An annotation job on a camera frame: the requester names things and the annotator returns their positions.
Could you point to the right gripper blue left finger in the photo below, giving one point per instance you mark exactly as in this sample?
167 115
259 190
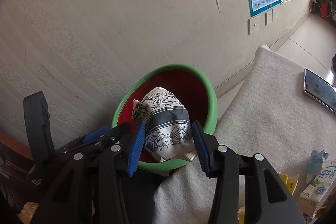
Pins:
87 188

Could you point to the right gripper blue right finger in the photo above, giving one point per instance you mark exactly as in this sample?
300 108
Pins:
267 199

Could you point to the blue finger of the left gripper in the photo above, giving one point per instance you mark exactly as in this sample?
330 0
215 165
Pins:
110 138
95 134

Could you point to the floral paper cup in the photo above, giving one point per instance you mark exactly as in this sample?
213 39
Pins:
167 126

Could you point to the yellow snack packet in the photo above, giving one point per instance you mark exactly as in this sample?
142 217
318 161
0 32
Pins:
290 182

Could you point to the white milk carton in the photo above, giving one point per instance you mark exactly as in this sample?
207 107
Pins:
319 189

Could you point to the green red trash bin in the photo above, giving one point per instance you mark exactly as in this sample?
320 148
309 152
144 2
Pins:
190 86

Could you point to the white table cloth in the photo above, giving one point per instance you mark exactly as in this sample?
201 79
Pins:
270 115

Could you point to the black smartphone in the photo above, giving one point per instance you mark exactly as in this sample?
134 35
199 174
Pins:
318 89

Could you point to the red small bin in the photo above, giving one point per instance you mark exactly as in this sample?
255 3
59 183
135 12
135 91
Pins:
324 10

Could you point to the white double wall socket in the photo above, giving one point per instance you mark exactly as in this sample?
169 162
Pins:
271 15

